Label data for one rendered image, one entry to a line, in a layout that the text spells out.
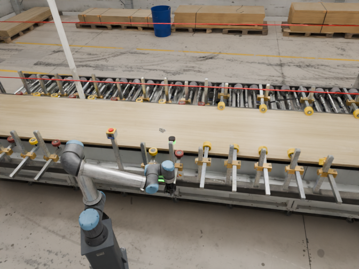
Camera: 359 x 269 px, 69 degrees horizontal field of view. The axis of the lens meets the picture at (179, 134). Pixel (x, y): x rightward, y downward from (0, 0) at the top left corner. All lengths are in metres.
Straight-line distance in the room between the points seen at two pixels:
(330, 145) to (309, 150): 0.22
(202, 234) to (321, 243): 1.19
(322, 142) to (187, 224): 1.60
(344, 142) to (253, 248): 1.35
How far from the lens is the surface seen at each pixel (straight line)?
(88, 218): 2.18
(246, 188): 2.47
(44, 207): 3.60
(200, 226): 3.02
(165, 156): 2.61
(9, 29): 9.30
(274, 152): 2.54
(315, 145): 2.74
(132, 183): 1.83
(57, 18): 3.15
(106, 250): 2.40
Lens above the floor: 2.59
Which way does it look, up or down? 40 degrees down
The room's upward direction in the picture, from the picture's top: 3 degrees counter-clockwise
